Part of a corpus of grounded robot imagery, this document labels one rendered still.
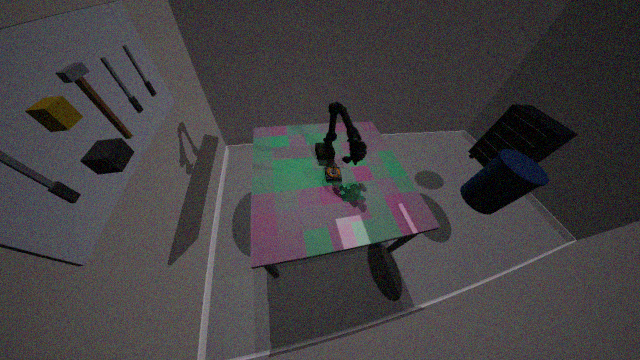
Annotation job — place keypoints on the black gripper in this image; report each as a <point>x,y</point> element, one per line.
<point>347,159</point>

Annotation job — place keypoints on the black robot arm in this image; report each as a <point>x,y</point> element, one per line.
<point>352,132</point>

